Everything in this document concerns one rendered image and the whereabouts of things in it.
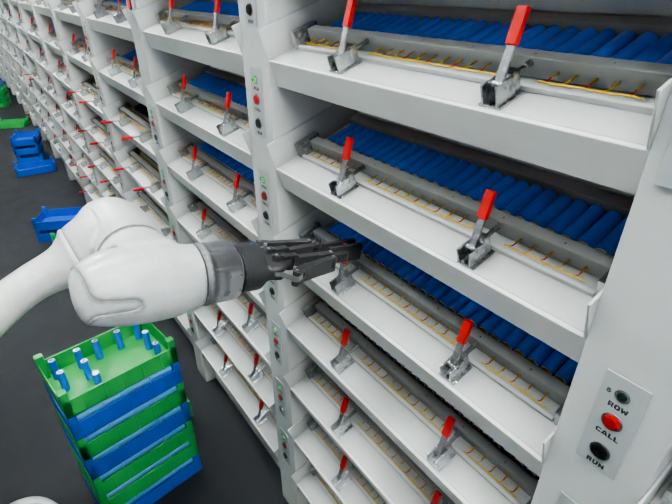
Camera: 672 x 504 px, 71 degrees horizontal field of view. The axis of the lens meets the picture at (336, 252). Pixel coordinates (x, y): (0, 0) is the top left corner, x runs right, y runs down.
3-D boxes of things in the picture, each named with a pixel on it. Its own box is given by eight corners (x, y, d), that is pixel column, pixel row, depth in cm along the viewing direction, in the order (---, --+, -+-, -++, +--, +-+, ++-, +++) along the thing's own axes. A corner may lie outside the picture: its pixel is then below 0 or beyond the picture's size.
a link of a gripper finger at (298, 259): (270, 252, 73) (274, 256, 71) (332, 245, 79) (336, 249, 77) (268, 275, 74) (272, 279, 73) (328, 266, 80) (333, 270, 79)
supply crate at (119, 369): (67, 420, 116) (58, 397, 112) (41, 378, 129) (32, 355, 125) (178, 360, 135) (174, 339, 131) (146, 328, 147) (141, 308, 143)
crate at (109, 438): (84, 462, 124) (76, 442, 120) (58, 418, 137) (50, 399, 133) (187, 400, 143) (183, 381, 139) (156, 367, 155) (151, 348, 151)
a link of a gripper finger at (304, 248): (265, 273, 75) (260, 269, 76) (320, 260, 82) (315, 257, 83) (268, 250, 73) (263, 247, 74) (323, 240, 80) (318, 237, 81)
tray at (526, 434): (543, 480, 58) (544, 444, 52) (288, 270, 101) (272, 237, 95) (633, 376, 65) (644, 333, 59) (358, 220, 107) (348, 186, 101)
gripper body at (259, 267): (220, 278, 75) (271, 269, 80) (244, 304, 69) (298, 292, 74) (222, 234, 72) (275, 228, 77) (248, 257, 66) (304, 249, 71)
